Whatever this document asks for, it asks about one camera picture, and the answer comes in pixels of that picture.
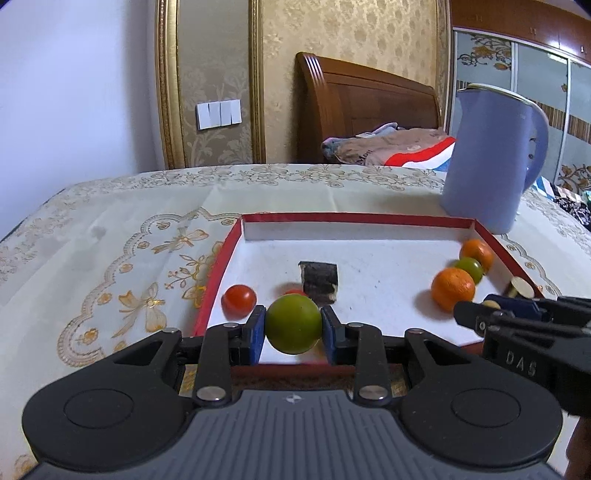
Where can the blue electric kettle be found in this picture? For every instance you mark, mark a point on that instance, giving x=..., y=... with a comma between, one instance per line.
x=489, y=161

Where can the green tomato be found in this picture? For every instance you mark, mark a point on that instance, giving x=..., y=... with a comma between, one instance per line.
x=293, y=323
x=471, y=268

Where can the gold wall moulding frame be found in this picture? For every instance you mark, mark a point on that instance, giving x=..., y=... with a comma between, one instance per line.
x=167, y=92

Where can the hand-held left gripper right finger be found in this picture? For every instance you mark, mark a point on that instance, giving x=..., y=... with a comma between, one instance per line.
x=328, y=334

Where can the brown printed blanket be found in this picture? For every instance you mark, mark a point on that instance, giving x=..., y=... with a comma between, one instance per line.
x=383, y=143

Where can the orange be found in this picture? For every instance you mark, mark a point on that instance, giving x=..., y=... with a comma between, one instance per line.
x=450, y=288
x=478, y=250

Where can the red tomato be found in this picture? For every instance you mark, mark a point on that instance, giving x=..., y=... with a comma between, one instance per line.
x=238, y=300
x=294, y=292

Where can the red cardboard box tray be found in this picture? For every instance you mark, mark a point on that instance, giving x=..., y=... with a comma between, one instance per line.
x=369, y=258

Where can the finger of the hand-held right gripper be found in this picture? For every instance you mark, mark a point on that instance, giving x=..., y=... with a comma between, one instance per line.
x=471, y=314
x=517, y=304

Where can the wooden bed headboard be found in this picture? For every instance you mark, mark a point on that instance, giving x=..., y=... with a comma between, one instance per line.
x=360, y=101

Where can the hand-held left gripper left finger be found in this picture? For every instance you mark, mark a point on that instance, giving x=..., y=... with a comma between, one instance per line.
x=256, y=334

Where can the person's right forearm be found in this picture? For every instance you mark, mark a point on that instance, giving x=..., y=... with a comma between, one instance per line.
x=579, y=452

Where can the dark floral cloth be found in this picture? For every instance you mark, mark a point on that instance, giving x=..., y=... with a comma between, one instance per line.
x=575, y=210

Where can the floral sliding door wardrobe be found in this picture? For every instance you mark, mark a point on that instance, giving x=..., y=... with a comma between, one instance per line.
x=494, y=60

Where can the white light switch panel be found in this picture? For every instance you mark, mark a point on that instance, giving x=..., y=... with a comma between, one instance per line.
x=217, y=114

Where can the colourful striped quilt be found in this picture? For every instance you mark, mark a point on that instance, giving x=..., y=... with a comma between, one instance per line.
x=418, y=157

